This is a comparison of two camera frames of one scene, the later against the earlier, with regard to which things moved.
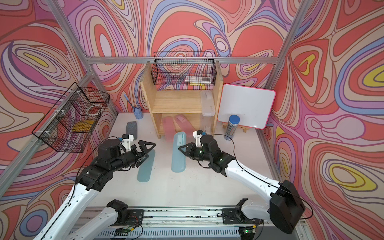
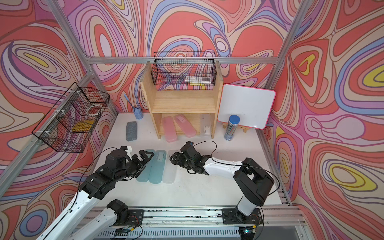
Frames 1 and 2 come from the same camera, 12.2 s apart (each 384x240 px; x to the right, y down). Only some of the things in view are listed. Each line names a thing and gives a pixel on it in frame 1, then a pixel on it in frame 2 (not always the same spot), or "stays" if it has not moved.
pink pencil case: x=185 y=126 stays
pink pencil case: x=169 y=127 stays
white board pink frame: x=253 y=106 stays
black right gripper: x=190 y=150 -> x=177 y=159
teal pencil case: x=144 y=170 stays
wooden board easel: x=244 y=128 stays
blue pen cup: x=138 y=112 stays
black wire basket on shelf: x=184 y=70 stays
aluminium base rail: x=204 y=224 stays
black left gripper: x=137 y=155 -> x=140 y=164
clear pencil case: x=207 y=103 -> x=170 y=172
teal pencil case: x=178 y=157 -> x=157 y=167
